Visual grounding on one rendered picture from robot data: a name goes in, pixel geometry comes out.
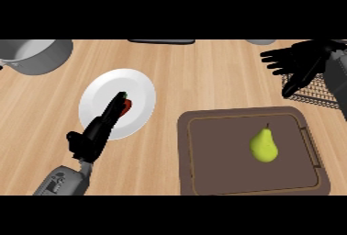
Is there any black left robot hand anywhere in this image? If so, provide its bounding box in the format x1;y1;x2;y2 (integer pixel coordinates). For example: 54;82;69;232
65;91;128;164

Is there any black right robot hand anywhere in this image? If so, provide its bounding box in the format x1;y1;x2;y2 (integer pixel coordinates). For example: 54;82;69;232
258;39;347;99

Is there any green pear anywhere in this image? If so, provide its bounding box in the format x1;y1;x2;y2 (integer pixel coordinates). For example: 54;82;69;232
249;123;279;163

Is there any brown tray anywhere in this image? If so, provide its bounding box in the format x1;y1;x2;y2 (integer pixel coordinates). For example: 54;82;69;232
175;106;332;196

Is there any white oval plate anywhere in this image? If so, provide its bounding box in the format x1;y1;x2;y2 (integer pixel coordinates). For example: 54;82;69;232
77;68;156;141

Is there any red pepper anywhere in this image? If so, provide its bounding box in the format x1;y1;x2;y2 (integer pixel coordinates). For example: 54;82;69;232
118;93;133;118

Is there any grey round object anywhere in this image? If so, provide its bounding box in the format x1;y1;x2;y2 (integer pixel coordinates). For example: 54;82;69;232
245;39;276;46

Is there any grey metal pot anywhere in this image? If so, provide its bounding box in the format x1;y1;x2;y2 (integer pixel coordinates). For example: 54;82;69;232
0;39;74;76

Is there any dark flat object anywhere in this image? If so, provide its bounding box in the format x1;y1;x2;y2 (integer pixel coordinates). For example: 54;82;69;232
125;39;196;46

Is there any black wire tiered basket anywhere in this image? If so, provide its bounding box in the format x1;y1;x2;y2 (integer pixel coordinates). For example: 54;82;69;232
280;73;341;110

